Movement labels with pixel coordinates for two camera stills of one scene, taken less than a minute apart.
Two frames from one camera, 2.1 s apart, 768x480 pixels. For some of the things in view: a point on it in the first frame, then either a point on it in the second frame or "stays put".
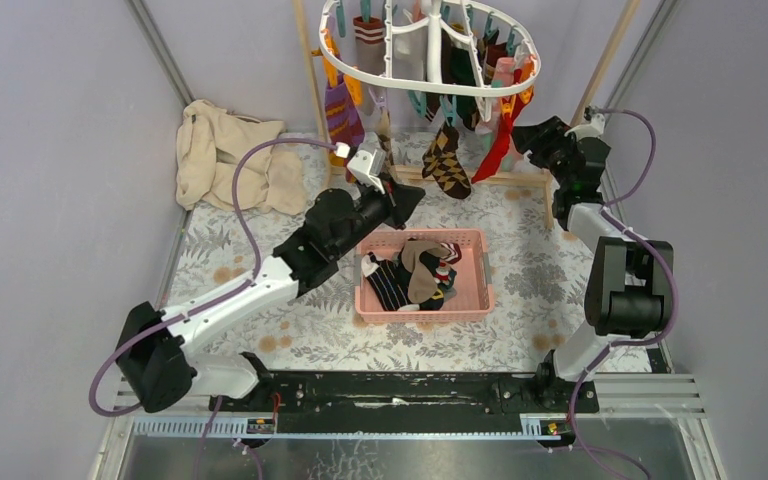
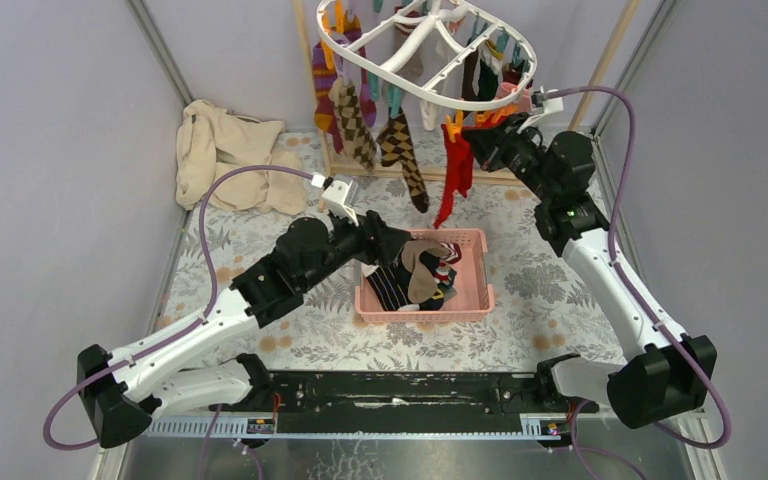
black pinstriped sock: (389, 281) stays put
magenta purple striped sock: (343, 123) -> (324, 113)
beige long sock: (423, 284) stays put
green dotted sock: (458, 69) -> (488, 82)
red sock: (517, 106) -> (458, 172)
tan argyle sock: (384, 135) -> (358, 142)
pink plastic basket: (472, 298) stays put
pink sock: (489, 133) -> (523, 101)
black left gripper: (399, 202) -> (386, 244)
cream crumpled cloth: (209, 142) stays put
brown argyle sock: (443, 163) -> (395, 148)
